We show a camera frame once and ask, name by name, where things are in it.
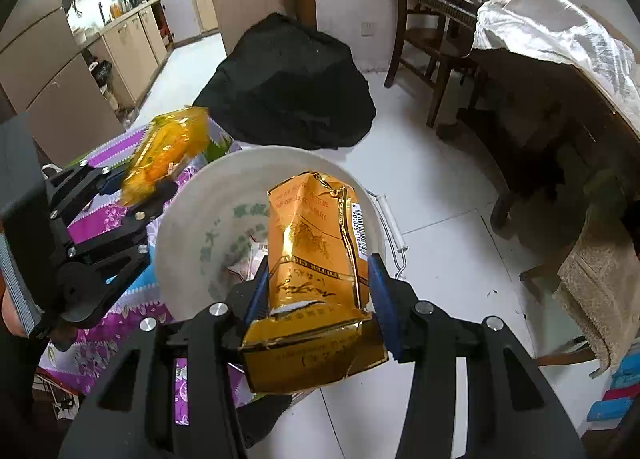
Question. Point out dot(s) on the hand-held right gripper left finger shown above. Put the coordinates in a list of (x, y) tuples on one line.
[(257, 289)]

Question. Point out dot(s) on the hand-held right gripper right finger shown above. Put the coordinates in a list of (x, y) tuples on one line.
[(382, 299)]

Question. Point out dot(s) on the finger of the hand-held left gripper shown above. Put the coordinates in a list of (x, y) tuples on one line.
[(130, 229), (85, 181)]

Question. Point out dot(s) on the pink white snack wrapper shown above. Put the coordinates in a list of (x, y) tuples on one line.
[(252, 259)]

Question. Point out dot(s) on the gold carton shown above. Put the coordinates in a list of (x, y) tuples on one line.
[(305, 264)]

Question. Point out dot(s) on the white plastic bucket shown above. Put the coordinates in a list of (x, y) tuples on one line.
[(200, 219)]

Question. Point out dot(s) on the yellow snack packet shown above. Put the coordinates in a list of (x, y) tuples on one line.
[(165, 154)]

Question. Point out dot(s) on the beige kitchen cabinets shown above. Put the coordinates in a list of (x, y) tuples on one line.
[(70, 99)]

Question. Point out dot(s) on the purple floral tablecloth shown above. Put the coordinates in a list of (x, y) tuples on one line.
[(100, 354)]

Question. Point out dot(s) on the wooden stool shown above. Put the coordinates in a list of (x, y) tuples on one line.
[(542, 271)]

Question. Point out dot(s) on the black cloth mound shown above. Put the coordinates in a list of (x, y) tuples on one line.
[(290, 84)]

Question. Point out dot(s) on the beige fluffy towel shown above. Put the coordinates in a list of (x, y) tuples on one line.
[(600, 289)]

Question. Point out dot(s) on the dark wooden dining table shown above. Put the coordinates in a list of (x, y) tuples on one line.
[(540, 129)]

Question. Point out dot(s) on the small blue box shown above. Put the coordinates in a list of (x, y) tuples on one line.
[(610, 410)]

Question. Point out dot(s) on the light blue box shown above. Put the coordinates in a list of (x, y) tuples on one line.
[(627, 368)]

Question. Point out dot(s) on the small red box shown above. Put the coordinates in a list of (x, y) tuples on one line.
[(622, 393)]

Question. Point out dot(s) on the dark wooden chair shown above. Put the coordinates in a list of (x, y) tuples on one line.
[(425, 44)]

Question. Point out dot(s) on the white satin cloth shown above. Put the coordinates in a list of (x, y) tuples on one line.
[(550, 29)]

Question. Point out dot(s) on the white wall socket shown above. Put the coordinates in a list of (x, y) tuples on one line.
[(369, 28)]

